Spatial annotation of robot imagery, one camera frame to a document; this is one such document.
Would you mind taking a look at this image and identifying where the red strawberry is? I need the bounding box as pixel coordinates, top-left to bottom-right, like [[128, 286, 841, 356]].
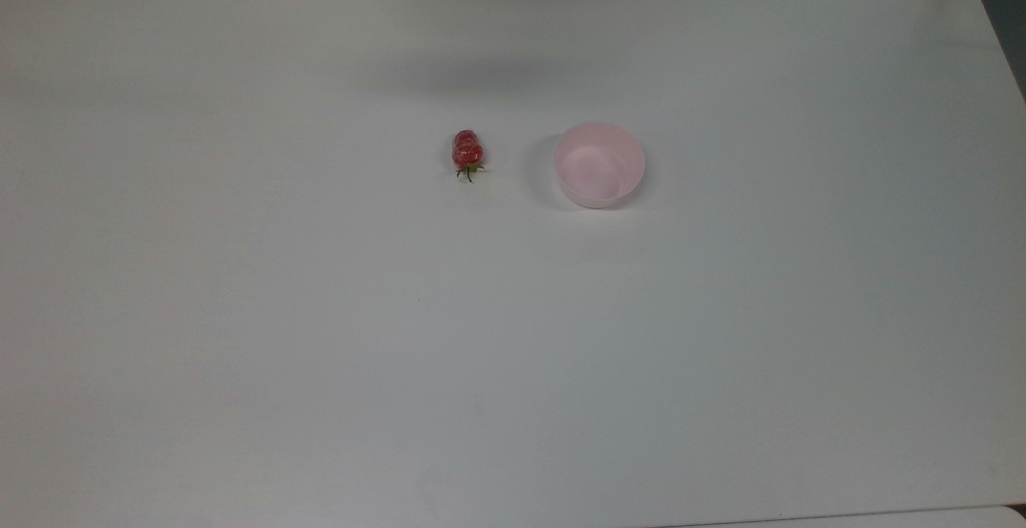
[[451, 129, 487, 183]]

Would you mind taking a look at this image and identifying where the pink plastic bowl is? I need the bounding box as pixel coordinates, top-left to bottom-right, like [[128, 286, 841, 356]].
[[553, 121, 647, 210]]

